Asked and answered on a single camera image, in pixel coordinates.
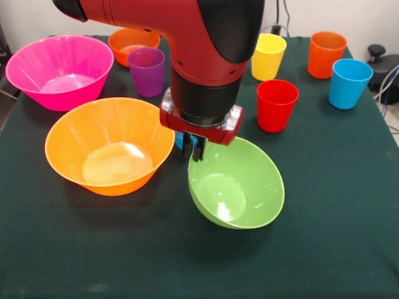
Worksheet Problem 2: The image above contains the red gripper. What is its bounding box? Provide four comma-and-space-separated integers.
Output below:
159, 107, 244, 163

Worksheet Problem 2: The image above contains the blue bowl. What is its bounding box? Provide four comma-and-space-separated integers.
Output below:
174, 131, 198, 150

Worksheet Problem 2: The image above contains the green bowl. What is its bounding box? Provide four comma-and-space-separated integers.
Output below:
187, 136, 286, 230

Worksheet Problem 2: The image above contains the large orange bowl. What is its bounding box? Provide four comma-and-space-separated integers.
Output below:
44, 97, 176, 197

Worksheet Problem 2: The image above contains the purple cup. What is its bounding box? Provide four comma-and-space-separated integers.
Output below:
127, 47, 166, 98

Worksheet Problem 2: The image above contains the red cup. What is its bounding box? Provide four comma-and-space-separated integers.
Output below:
256, 79, 300, 134

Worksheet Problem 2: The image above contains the yellow cup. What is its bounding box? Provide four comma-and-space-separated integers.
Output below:
251, 33, 287, 82

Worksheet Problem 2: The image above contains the small dark orange bowl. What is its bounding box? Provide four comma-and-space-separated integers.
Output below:
108, 27, 161, 68

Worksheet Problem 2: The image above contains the dark green table cloth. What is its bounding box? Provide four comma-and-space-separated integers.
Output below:
0, 34, 399, 299

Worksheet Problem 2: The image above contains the orange cup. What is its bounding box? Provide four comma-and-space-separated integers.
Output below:
307, 31, 348, 80

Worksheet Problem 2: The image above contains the blue cup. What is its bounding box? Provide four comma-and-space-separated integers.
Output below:
328, 59, 374, 110

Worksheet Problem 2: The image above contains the large pink bowl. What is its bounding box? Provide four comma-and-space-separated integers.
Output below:
5, 34, 115, 112

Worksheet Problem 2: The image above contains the grey metal leg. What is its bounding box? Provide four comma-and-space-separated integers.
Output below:
0, 88, 19, 101

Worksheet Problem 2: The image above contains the black round knob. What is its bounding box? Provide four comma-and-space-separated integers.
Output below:
367, 44, 387, 64

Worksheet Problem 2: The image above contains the black equipment box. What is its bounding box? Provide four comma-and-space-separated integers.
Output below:
0, 21, 13, 63

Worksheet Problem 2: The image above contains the black round base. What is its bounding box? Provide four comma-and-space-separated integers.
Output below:
369, 54, 399, 105

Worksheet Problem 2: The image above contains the black hanging cable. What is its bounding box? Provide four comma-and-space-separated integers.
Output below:
282, 0, 292, 37

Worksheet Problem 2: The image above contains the white cable bundle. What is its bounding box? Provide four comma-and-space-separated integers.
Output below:
373, 64, 399, 107

